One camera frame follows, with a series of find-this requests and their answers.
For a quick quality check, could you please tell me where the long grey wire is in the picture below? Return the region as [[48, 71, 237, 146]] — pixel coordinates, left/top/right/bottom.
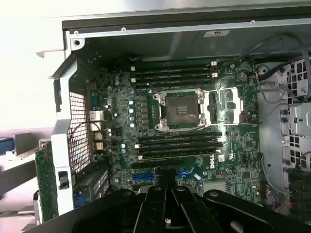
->
[[242, 33, 311, 65]]

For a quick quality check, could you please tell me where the thin wire locking lever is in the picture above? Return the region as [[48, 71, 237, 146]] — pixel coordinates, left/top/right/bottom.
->
[[165, 123, 243, 140], [147, 82, 238, 94]]

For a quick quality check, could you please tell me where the silver CPU socket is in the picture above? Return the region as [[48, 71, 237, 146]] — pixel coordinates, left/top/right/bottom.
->
[[152, 88, 207, 133]]

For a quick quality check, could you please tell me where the blue expansion slot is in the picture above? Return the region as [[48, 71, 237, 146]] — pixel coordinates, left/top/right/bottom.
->
[[132, 171, 194, 183]]

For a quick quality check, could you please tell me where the grey wire with connector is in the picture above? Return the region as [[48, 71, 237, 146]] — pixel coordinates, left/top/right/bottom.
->
[[259, 152, 294, 196]]

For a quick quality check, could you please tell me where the silver socket cover frame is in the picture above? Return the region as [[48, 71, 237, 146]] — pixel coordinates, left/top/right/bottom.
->
[[206, 86, 244, 126]]

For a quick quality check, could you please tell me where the green GPU card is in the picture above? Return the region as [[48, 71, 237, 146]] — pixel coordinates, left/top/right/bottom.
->
[[35, 145, 59, 220]]

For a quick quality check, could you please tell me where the grey wire bundle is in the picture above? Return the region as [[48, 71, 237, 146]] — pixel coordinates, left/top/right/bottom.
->
[[256, 69, 289, 104]]

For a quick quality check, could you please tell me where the green Dell motherboard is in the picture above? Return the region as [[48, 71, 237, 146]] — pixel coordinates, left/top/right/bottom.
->
[[86, 58, 266, 203]]

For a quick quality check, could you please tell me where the white case label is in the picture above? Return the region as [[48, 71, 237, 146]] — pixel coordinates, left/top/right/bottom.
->
[[203, 30, 231, 38]]

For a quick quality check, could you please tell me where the grey metal PC case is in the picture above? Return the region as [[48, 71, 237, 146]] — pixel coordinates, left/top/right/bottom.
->
[[36, 6, 311, 224]]

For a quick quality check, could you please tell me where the black RAM slot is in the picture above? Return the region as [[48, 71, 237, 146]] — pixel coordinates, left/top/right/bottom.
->
[[137, 148, 221, 160], [130, 59, 218, 69], [136, 136, 223, 146], [135, 142, 223, 153], [130, 72, 218, 83], [130, 66, 218, 76], [138, 130, 223, 139], [131, 79, 217, 90]]

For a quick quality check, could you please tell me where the black case latch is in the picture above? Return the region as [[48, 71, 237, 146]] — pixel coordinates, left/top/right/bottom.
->
[[58, 170, 70, 190]]

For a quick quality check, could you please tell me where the thin red black wire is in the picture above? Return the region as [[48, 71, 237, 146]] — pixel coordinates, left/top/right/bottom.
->
[[67, 120, 104, 148]]

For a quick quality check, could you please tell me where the perforated metal disk bay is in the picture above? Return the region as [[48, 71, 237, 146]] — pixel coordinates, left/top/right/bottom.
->
[[279, 57, 311, 220]]

